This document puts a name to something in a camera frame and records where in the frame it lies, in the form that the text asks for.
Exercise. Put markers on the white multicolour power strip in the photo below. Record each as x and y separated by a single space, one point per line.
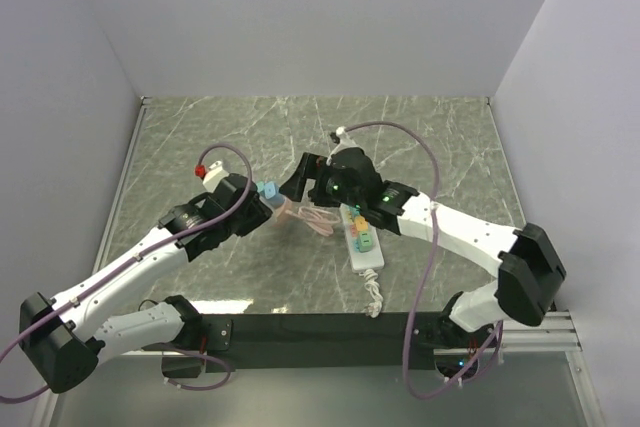
362 241

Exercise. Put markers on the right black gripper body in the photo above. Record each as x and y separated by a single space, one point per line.
328 191

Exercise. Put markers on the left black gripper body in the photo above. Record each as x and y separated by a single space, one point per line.
255 215

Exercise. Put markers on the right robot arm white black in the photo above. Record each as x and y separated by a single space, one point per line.
525 266

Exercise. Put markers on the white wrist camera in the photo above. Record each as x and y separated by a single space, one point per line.
341 140
211 175

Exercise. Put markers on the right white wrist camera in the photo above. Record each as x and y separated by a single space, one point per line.
341 140

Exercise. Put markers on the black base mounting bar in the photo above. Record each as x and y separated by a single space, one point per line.
269 341

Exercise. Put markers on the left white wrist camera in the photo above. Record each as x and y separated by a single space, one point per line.
211 175

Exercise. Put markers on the blue charger plug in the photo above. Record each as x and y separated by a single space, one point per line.
271 194

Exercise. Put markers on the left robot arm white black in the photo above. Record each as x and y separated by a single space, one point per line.
68 336

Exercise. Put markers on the round pink power socket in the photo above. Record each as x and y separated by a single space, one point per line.
285 212

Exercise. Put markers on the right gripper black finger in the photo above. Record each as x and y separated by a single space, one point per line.
310 166
294 188

